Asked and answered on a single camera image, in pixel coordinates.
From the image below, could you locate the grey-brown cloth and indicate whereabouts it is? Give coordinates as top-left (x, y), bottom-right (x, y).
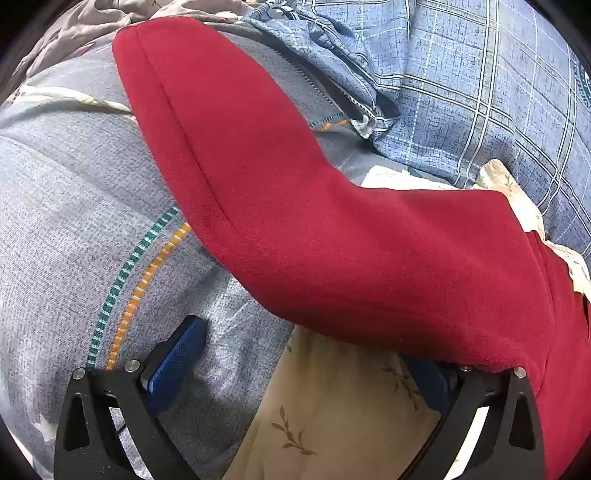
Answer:
top-left (18, 0), bottom-right (259, 88)

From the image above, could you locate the cream leaf-print pillow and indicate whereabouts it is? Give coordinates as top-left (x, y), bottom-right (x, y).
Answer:
top-left (222, 159), bottom-right (591, 480)

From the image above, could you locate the grey striped quilt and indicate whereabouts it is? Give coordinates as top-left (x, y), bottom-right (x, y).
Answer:
top-left (0, 23), bottom-right (402, 480)

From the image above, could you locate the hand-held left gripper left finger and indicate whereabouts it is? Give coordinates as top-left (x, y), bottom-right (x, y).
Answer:
top-left (54, 315), bottom-right (208, 480)

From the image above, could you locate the blue plaid quilt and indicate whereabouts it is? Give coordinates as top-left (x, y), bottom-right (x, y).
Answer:
top-left (240, 0), bottom-right (591, 245)

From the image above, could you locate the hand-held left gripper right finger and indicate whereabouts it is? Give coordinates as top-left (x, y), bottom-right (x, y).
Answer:
top-left (401, 354), bottom-right (549, 480)

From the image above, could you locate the red garment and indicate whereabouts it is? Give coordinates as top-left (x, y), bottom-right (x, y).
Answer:
top-left (112, 18), bottom-right (591, 480)

